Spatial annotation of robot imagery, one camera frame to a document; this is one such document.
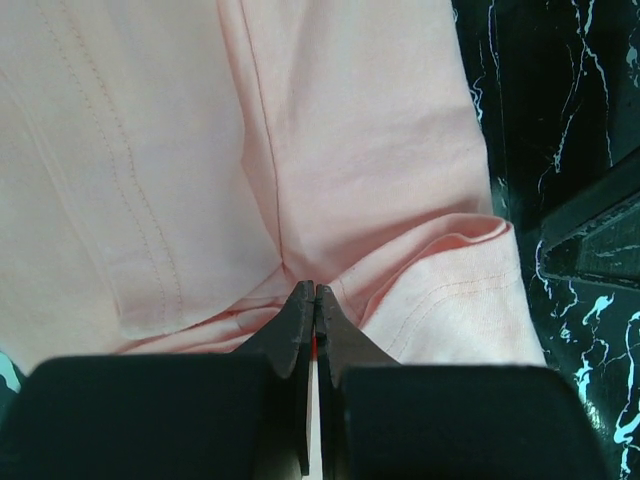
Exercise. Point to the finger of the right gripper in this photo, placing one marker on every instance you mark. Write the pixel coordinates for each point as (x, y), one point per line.
(594, 237)

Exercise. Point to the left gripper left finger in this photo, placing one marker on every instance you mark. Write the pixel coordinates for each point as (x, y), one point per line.
(240, 415)

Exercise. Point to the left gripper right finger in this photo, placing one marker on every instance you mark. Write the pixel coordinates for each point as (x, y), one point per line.
(380, 419)

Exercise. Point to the salmon pink t-shirt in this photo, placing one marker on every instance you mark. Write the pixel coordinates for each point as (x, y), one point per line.
(171, 169)

